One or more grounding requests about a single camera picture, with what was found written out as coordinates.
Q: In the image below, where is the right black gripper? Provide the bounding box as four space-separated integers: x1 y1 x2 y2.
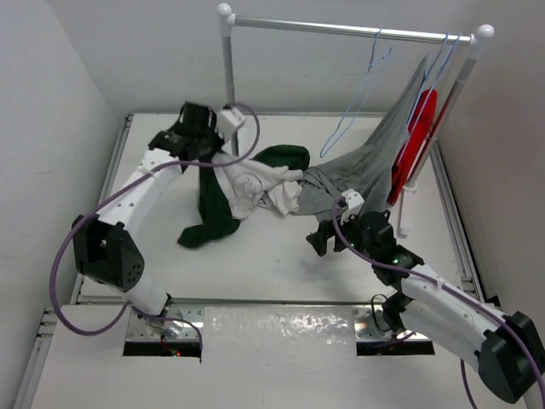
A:
307 206 376 262

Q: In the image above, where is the green and white t shirt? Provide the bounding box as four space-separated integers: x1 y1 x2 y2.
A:
177 145 310 249

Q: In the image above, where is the light blue hanger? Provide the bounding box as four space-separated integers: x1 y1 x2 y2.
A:
318 26 393 158

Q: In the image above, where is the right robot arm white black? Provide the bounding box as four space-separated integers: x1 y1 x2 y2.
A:
307 211 544 404

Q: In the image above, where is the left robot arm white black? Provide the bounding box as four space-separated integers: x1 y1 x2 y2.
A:
72 102 223 315

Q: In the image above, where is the grey t shirt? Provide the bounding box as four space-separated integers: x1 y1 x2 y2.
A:
296 56 428 222

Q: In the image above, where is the red t shirt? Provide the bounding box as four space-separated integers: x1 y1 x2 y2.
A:
387 89 438 205

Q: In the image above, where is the blue hanger with grey shirt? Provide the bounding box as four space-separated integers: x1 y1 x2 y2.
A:
404 32 450 141

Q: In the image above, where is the blue hanger with red shirt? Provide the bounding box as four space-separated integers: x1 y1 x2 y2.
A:
410 33 462 131

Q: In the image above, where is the white metal clothes rack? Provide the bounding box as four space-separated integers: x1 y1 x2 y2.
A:
217 3 495 238

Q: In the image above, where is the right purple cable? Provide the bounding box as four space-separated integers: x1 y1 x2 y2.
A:
331 196 545 409

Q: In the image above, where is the purple cable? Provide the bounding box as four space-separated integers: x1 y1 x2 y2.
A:
331 196 545 409
49 101 261 355

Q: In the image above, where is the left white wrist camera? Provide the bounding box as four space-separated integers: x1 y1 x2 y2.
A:
216 106 246 141

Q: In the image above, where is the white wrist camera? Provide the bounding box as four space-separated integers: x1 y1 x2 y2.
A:
341 189 364 225
216 106 246 141

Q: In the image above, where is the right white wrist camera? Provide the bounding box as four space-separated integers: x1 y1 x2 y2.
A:
341 189 364 225

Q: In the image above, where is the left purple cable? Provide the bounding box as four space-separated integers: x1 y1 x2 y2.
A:
49 101 261 355

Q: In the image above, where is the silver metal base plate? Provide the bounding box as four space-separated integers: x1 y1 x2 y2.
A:
125 302 432 343

